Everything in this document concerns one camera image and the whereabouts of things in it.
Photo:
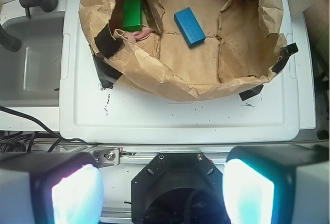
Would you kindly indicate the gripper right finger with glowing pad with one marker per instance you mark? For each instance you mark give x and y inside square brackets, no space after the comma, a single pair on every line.
[277,184]

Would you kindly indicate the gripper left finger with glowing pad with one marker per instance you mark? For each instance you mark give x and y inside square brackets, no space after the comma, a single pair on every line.
[41,187]

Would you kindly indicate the blue wooden block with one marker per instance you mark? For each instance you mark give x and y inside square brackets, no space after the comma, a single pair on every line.
[189,27]

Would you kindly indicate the green wooden block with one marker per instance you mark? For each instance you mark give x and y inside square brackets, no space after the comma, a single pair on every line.
[132,15]

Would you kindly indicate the black tape strip lower right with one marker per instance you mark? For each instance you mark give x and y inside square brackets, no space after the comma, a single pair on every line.
[251,93]

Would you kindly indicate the black tape strip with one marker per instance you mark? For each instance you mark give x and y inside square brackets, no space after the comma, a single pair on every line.
[106,73]
[251,93]
[285,54]

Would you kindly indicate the white plastic bin lid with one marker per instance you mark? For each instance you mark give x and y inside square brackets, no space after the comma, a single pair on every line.
[126,116]

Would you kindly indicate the grey plastic sink basin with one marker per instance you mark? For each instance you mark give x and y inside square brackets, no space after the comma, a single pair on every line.
[30,77]

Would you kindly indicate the black tape strip left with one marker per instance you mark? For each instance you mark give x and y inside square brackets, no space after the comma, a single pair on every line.
[106,73]

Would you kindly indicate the black tape piece inside bag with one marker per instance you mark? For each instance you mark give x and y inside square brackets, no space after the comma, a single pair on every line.
[107,45]

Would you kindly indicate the crumpled brown paper bag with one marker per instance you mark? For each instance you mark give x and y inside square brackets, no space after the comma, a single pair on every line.
[243,43]

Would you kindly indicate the pink soft toy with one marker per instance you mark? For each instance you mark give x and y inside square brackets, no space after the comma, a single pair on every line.
[142,34]

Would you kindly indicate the dark brown bark piece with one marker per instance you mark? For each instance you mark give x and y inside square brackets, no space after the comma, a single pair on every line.
[152,16]

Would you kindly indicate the aluminium frame rail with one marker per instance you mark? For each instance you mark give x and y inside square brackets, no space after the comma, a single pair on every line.
[107,155]

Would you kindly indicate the black octagonal mount plate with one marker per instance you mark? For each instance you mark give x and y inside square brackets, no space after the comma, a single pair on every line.
[178,188]

